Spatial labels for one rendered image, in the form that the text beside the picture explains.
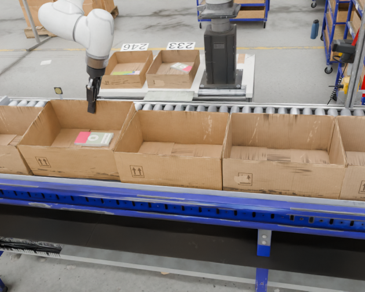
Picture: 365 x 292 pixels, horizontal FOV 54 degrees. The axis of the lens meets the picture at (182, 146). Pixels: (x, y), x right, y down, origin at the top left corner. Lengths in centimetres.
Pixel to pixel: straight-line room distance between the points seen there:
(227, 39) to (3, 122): 126
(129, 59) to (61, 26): 133
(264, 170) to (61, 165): 77
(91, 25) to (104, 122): 46
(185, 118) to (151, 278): 106
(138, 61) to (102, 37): 134
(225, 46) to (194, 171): 107
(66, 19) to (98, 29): 13
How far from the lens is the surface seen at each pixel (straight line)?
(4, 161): 162
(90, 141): 162
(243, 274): 185
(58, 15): 146
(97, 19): 138
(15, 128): 191
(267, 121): 147
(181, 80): 227
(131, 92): 234
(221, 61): 222
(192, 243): 153
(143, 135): 160
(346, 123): 149
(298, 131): 149
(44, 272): 244
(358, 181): 129
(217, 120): 148
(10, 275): 252
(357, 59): 200
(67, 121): 174
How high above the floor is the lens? 182
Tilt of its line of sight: 37 degrees down
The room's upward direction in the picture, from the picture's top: 7 degrees counter-clockwise
